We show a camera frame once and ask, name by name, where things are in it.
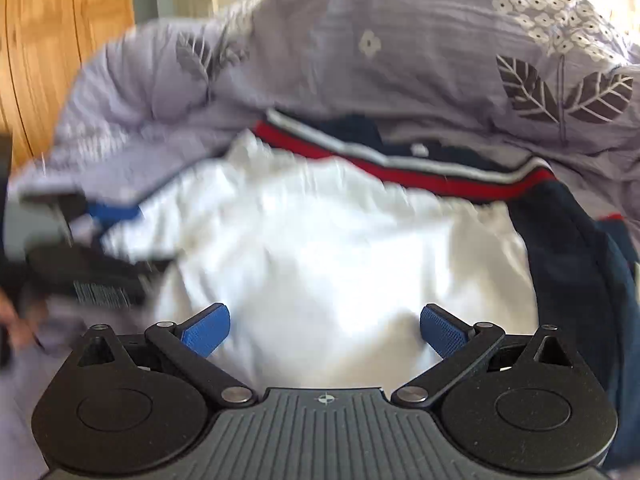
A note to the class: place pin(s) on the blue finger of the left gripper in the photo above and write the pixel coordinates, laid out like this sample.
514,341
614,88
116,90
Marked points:
110,213

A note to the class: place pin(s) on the wooden wardrobe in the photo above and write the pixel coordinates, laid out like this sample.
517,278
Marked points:
43,45

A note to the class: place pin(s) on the purple floral duvet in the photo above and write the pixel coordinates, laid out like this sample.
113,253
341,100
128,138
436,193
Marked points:
505,79

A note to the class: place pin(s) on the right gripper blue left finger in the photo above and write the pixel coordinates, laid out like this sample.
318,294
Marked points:
186,347

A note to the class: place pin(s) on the navy white track jacket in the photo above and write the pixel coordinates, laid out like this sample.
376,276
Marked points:
325,243

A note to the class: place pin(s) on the person's left hand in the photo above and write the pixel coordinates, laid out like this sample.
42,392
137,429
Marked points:
22,328

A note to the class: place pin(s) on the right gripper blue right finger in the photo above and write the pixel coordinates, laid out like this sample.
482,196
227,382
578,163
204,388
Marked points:
464,350

